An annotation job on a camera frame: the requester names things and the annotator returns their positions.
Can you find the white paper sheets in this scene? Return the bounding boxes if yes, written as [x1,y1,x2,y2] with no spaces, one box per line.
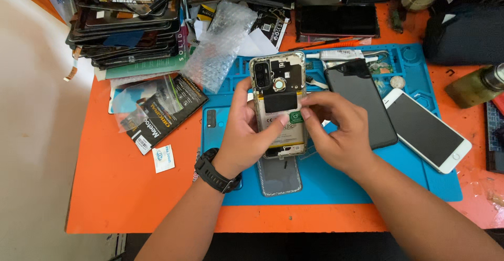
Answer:
[235,28,279,57]

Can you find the white glue tube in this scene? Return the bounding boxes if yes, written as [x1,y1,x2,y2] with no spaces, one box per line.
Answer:
[306,49,365,61]

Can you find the black wristwatch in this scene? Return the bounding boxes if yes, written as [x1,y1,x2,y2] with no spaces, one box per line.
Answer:
[194,148,243,194]

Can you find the orange pry tool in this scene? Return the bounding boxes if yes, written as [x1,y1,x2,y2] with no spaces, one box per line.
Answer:
[287,37,361,52]

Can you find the black bag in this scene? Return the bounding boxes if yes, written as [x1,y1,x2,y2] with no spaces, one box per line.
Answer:
[422,1,504,67]

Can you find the person's right hand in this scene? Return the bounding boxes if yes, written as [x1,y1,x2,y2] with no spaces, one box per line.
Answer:
[300,91,379,181]

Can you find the black packaging in plastic bag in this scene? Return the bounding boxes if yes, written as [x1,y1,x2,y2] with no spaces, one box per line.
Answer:
[108,74,209,156]

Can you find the clear bubble wrap bag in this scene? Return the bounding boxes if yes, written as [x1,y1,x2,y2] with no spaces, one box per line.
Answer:
[181,0,259,95]

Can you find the black phone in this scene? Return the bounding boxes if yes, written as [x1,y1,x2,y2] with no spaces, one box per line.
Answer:
[324,59,398,151]

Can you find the white phone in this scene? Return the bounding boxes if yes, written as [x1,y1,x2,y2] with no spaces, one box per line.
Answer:
[381,88,473,174]

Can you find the dark blue cutting mat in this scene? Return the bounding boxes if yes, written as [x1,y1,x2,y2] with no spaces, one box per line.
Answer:
[485,100,504,174]

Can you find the black screen panel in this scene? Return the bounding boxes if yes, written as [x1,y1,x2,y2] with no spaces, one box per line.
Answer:
[295,4,381,43]

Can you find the small white sachet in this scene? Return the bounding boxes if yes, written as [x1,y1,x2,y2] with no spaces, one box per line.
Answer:
[152,145,176,174]

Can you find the white brush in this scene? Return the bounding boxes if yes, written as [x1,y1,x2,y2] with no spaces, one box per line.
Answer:
[306,75,330,91]

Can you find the stack of phone screens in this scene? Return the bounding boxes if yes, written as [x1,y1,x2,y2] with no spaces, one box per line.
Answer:
[65,0,182,71]

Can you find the yellow black packet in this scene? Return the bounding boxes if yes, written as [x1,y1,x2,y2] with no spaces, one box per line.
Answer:
[196,4,217,22]

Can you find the metal tweezers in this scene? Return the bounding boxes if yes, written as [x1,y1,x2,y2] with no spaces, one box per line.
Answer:
[361,50,391,63]

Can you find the clear phone case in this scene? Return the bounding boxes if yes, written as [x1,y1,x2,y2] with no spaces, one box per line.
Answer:
[258,157,303,197]

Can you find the black printed packaging card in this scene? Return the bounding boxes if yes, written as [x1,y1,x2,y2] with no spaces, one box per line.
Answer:
[250,8,291,51]

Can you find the green bottle with metal cap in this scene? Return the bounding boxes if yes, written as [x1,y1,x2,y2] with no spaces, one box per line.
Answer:
[444,63,504,109]

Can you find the orange flex cable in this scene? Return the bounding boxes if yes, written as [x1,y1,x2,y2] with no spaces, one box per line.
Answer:
[63,46,82,82]

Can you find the small green circuit board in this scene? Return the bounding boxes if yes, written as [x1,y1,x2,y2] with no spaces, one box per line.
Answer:
[368,62,395,75]

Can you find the person's left hand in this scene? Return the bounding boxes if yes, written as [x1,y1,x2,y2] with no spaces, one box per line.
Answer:
[212,77,291,180]

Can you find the phone without back cover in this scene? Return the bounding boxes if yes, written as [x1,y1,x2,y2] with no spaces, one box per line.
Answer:
[248,51,309,160]

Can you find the blue phone back cover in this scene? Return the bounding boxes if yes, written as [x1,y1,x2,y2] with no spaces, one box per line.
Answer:
[202,105,237,163]

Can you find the blue silicone repair mat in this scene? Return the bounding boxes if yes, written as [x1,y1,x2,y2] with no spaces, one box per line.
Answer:
[200,43,464,207]

